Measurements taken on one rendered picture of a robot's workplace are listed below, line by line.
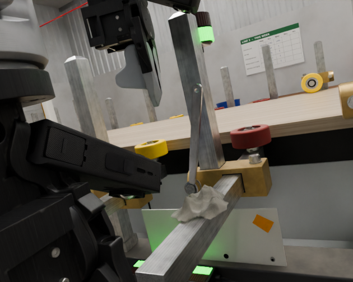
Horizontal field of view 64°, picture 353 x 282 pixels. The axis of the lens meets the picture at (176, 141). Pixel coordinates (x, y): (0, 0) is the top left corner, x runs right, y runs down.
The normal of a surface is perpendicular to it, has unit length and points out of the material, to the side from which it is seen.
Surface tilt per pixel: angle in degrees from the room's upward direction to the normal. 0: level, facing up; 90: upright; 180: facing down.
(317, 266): 0
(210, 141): 90
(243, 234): 90
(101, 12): 90
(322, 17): 90
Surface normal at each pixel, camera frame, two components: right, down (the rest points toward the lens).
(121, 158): 0.85, -0.14
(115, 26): -0.12, 0.17
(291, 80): -0.48, 0.23
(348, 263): -0.22, -0.97
